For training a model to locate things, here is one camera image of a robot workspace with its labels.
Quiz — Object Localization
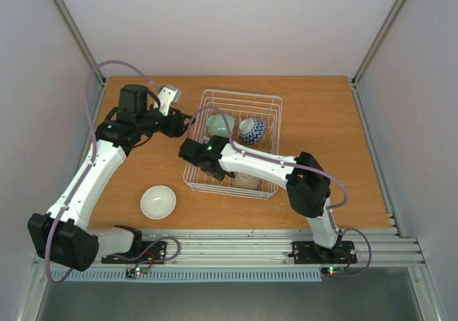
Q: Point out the celadon green ceramic bowl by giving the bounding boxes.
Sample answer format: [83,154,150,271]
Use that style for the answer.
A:
[205,114,235,138]

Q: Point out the white bowl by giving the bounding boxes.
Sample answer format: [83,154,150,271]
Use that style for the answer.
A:
[230,172,261,190]
[140,185,177,220]

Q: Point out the red patterned bowl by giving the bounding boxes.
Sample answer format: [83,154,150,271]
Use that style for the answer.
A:
[238,117,267,146]

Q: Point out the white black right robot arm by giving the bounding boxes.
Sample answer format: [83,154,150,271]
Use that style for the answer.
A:
[178,136,341,264]

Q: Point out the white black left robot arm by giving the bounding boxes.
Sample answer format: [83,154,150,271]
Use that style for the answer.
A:
[27,84,190,272]

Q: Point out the left green circuit board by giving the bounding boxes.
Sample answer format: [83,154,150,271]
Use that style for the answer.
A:
[125,267,149,279]

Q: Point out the green circuit board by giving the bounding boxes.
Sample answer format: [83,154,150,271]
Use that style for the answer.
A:
[321,266,349,276]
[125,267,149,279]

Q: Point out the right green circuit board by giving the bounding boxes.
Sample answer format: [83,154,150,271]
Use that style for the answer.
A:
[321,266,349,276]

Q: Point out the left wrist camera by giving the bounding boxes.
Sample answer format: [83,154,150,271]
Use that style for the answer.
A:
[155,85,182,116]

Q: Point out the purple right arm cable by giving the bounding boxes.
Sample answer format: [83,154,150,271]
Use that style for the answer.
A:
[185,106,373,278]

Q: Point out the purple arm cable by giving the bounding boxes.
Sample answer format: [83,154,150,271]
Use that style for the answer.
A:
[185,106,373,278]
[44,60,160,285]

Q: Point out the white wire dish rack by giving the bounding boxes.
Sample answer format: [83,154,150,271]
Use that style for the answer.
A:
[183,89,283,199]

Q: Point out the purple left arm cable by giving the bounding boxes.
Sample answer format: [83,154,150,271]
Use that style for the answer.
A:
[44,60,160,285]

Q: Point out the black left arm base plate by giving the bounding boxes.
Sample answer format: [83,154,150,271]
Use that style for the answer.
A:
[101,241,167,265]

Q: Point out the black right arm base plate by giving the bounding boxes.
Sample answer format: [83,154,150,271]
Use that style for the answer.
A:
[288,241,358,265]

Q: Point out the grey slotted cable duct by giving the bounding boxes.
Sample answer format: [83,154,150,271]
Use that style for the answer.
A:
[67,267,321,283]

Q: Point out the aluminium rail base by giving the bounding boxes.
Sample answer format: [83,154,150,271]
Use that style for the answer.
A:
[142,228,426,268]

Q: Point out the aluminium frame post left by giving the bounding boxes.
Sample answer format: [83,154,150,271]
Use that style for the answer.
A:
[52,0,97,69]

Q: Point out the aluminium frame post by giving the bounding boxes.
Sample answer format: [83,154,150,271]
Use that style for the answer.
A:
[52,0,97,69]
[350,0,408,89]

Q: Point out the aluminium frame post right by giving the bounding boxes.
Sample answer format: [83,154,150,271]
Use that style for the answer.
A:
[350,0,408,89]

